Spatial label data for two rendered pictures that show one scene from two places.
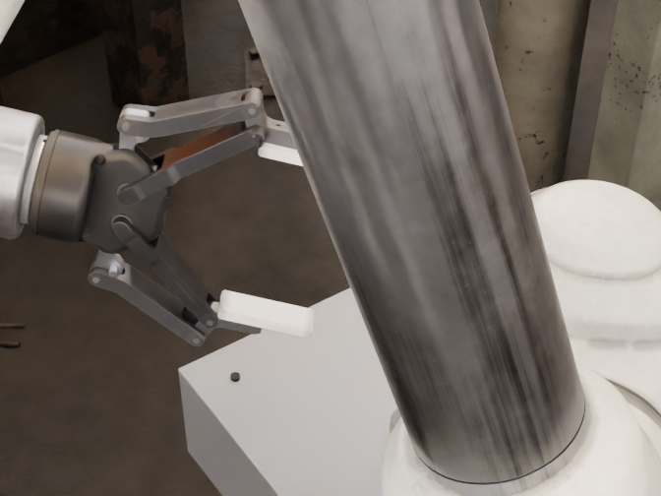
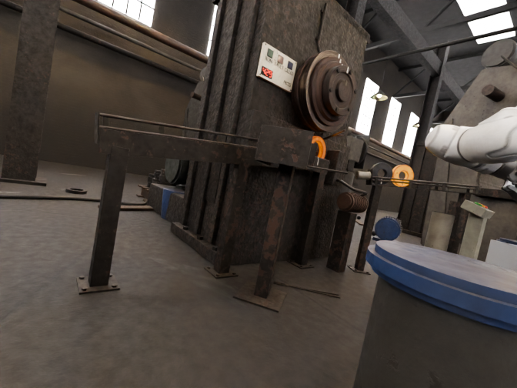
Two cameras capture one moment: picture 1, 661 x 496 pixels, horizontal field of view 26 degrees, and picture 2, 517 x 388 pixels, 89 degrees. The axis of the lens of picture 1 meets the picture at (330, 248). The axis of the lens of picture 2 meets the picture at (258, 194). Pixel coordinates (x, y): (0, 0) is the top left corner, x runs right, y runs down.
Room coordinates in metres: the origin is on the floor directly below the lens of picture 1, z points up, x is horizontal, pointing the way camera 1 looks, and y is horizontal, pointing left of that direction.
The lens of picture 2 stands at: (-0.07, 0.93, 0.52)
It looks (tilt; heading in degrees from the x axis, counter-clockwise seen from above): 4 degrees down; 359
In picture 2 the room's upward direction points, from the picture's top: 11 degrees clockwise
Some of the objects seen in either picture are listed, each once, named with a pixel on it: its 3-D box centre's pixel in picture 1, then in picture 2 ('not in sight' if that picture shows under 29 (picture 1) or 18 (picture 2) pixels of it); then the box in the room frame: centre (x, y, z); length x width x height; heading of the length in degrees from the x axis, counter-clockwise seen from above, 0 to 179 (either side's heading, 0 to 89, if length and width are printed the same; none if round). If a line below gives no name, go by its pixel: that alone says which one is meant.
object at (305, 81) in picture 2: not in sight; (327, 93); (1.60, 0.58, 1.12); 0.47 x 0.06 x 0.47; 128
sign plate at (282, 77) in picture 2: not in sight; (278, 68); (1.48, 0.92, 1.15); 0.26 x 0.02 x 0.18; 128
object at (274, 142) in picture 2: not in sight; (275, 218); (1.05, 0.81, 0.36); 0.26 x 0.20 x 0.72; 163
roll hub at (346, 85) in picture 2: not in sight; (340, 91); (1.52, 0.52, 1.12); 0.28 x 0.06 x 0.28; 128
